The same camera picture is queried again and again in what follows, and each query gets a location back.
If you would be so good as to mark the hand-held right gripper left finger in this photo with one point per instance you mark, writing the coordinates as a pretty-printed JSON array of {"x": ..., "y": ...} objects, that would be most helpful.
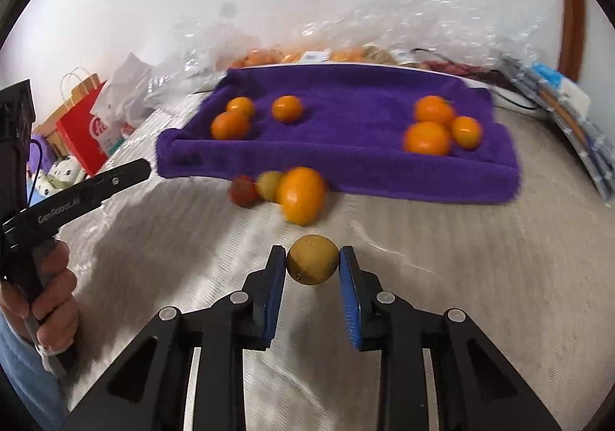
[{"x": 274, "y": 301}]

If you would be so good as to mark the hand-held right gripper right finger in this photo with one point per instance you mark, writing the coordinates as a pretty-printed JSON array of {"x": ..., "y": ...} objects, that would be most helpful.
[{"x": 350, "y": 301}]

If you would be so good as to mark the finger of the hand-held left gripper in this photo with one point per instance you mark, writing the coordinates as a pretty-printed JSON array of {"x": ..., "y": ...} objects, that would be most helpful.
[{"x": 127, "y": 176}]

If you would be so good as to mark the yellow green plum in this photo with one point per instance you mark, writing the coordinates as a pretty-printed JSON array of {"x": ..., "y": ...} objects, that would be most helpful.
[
  {"x": 313, "y": 260},
  {"x": 268, "y": 186}
]

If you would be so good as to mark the orange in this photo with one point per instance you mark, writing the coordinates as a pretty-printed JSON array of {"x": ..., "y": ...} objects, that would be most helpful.
[
  {"x": 434, "y": 110},
  {"x": 230, "y": 125},
  {"x": 466, "y": 132},
  {"x": 242, "y": 105},
  {"x": 426, "y": 138},
  {"x": 302, "y": 195},
  {"x": 287, "y": 109}
]

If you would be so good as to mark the purple towel lined tray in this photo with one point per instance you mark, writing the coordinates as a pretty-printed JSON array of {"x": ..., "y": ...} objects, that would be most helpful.
[{"x": 346, "y": 147}]

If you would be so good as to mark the person's left hand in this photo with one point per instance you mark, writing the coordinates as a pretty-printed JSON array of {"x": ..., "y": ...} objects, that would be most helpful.
[{"x": 60, "y": 296}]

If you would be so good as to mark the red paper bag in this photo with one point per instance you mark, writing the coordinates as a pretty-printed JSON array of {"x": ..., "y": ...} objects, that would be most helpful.
[{"x": 79, "y": 133}]

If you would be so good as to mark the white plastic bag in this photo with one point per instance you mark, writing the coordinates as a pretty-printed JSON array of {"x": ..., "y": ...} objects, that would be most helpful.
[{"x": 122, "y": 94}]

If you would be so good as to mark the red plum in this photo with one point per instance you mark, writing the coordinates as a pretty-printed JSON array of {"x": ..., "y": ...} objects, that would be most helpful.
[{"x": 244, "y": 190}]

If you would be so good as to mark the clear plastic bag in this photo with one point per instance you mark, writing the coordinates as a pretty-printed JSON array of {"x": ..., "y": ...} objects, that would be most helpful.
[{"x": 182, "y": 70}]

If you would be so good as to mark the clear bag of oranges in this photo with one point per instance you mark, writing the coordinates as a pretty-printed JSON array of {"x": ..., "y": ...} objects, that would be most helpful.
[{"x": 269, "y": 57}]

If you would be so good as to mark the clear bag of brown nuts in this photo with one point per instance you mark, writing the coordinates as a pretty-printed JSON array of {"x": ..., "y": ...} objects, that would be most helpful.
[{"x": 384, "y": 57}]

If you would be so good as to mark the dark red packet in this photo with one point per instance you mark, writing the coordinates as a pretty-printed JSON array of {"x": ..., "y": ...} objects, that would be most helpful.
[{"x": 451, "y": 66}]

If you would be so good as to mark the crumpled clear plastic wrap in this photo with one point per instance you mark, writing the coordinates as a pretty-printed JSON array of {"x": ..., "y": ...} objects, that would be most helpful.
[{"x": 408, "y": 17}]

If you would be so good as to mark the blue box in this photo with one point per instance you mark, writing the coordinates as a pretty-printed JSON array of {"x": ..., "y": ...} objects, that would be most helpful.
[{"x": 545, "y": 74}]

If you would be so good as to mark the white box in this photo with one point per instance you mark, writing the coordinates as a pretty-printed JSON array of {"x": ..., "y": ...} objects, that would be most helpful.
[{"x": 574, "y": 94}]

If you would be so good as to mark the brown wooden door frame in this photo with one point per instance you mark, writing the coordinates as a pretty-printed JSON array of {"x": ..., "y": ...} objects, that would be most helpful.
[{"x": 572, "y": 17}]

